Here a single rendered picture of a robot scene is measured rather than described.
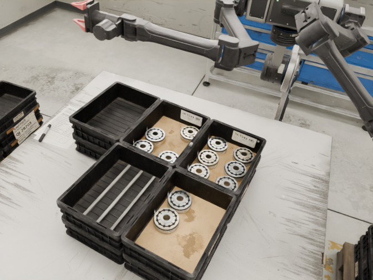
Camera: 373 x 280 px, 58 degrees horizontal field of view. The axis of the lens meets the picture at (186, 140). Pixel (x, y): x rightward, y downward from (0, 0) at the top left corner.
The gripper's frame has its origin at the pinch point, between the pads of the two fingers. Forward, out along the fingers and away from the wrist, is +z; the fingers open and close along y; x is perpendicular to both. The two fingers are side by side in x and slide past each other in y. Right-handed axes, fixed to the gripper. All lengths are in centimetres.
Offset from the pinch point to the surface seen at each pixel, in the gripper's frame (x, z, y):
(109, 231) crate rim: -50, -42, 53
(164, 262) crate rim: -52, -65, 53
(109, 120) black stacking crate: 14, -3, 62
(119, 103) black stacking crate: 29, 0, 62
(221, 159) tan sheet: 13, -67, 62
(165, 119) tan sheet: 28, -29, 62
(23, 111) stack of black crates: 26, 73, 94
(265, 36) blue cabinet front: 197, -54, 75
